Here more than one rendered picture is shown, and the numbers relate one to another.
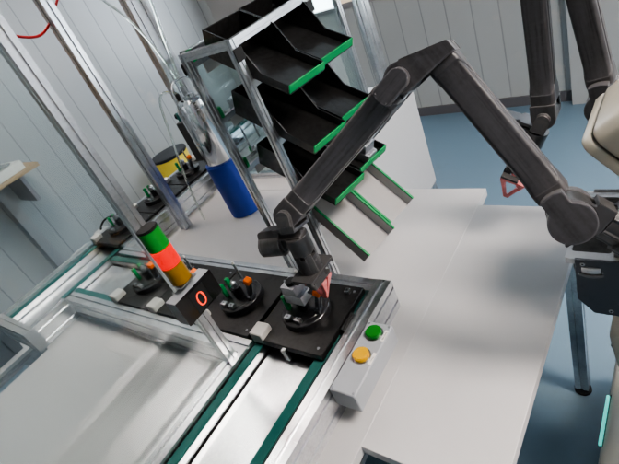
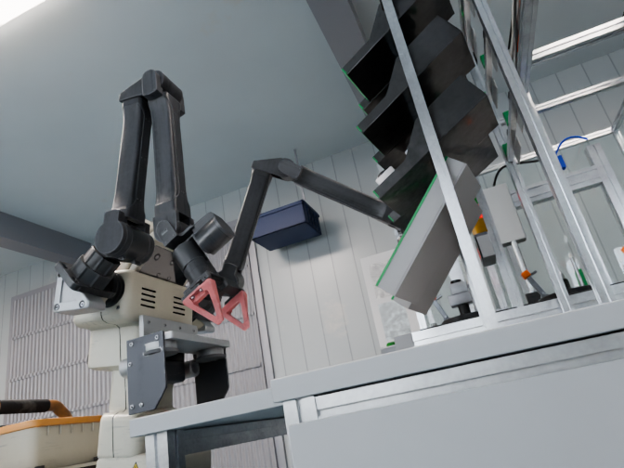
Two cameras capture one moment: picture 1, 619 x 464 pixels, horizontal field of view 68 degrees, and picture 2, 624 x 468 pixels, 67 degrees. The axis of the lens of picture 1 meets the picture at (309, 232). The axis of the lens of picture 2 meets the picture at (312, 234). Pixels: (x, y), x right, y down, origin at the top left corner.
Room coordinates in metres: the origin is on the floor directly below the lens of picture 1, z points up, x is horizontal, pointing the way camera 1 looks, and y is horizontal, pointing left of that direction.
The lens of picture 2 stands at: (1.93, -0.87, 0.79)
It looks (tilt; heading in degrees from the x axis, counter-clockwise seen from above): 22 degrees up; 150
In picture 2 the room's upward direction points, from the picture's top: 11 degrees counter-clockwise
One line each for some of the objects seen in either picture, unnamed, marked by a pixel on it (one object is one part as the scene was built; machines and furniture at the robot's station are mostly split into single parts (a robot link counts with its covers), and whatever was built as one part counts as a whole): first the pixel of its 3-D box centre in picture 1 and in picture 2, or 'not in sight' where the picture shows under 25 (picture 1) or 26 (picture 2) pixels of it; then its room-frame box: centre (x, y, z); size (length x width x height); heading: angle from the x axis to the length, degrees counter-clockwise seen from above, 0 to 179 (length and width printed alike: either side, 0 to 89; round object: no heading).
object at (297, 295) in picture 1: (292, 289); (462, 292); (0.99, 0.11, 1.06); 0.08 x 0.04 x 0.07; 43
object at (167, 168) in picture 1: (182, 178); not in sight; (4.42, 0.91, 0.29); 0.36 x 0.36 x 0.58
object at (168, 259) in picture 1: (165, 255); not in sight; (0.94, 0.32, 1.33); 0.05 x 0.05 x 0.05
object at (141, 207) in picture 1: (153, 191); not in sight; (2.31, 0.64, 1.01); 0.24 x 0.24 x 0.13; 44
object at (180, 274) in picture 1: (176, 272); (479, 227); (0.94, 0.32, 1.28); 0.05 x 0.05 x 0.05
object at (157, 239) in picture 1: (153, 238); not in sight; (0.94, 0.32, 1.38); 0.05 x 0.05 x 0.05
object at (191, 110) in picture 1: (200, 121); not in sight; (1.98, 0.22, 1.32); 0.14 x 0.14 x 0.38
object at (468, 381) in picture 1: (418, 302); (386, 388); (0.97, -0.20, 0.84); 0.90 x 0.70 x 0.03; 133
